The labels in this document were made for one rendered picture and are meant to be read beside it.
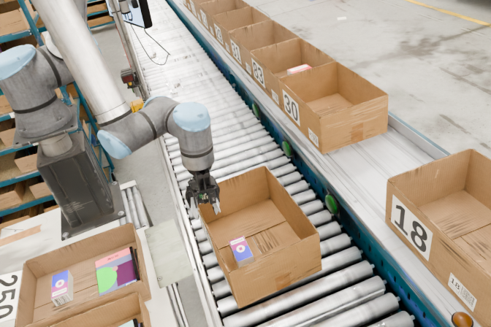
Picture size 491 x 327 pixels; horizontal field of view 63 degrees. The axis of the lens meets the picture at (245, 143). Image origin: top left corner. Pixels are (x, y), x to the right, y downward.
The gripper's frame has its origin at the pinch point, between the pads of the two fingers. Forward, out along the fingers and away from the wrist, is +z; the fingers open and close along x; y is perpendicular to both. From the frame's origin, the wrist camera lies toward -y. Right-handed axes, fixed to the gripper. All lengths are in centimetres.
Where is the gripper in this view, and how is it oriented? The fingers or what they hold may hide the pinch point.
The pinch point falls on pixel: (205, 212)
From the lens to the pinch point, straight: 126.1
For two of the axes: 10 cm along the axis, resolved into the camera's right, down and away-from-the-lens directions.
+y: 3.2, 4.9, -8.1
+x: 9.5, -2.2, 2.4
